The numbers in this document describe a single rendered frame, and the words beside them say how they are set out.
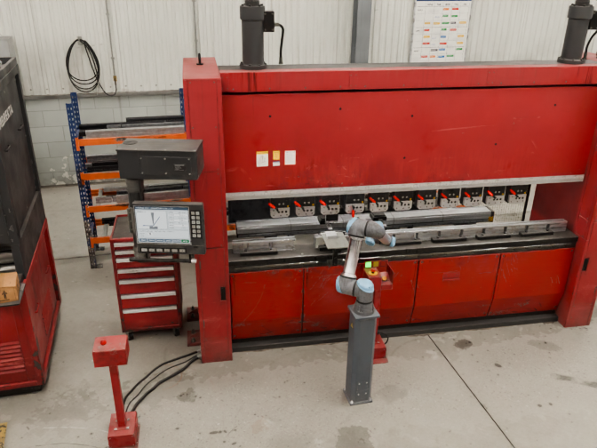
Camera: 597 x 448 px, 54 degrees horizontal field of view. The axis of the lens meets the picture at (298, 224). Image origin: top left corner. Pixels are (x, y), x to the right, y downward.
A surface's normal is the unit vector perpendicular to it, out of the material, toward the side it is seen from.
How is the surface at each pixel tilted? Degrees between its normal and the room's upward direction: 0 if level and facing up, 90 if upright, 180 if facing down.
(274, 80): 90
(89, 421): 0
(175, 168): 90
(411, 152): 90
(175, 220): 90
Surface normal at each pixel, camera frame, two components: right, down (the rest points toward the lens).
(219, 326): 0.18, 0.42
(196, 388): 0.01, -0.91
